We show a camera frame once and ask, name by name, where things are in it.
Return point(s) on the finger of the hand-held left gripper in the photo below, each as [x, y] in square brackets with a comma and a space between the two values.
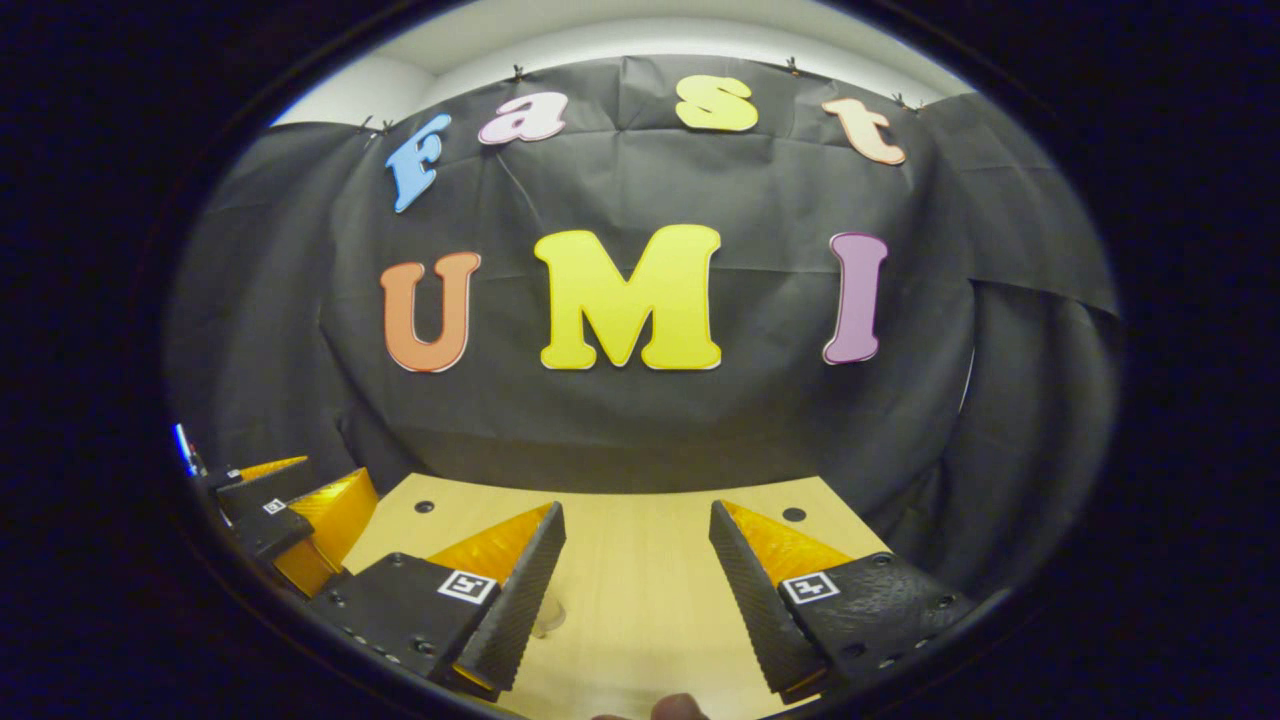
[265, 490]
[275, 530]

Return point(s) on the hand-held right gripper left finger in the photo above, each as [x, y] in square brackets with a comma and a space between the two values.
[515, 610]

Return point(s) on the wooden desktop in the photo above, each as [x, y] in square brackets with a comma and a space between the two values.
[640, 570]

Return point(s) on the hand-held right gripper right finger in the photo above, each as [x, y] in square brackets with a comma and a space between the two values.
[755, 610]

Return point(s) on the beige cup with brown inside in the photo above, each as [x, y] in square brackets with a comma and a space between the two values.
[548, 620]

